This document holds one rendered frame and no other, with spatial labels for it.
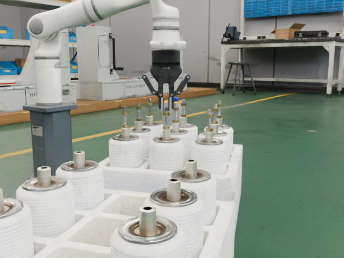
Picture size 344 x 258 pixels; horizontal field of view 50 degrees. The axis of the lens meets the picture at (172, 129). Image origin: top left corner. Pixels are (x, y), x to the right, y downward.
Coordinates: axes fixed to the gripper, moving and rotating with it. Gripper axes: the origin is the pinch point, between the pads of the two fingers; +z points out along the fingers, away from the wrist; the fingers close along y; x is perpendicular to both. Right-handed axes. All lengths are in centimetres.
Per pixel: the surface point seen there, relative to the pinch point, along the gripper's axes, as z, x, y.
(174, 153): 12.8, 4.5, -1.8
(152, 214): 7, 56, 6
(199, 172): 9.7, 31.4, -3.9
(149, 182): 19.8, 6.5, 5.0
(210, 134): 7.6, 5.0, -11.4
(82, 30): -40, -285, 60
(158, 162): 15.2, 4.1, 2.4
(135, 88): 18, -303, 8
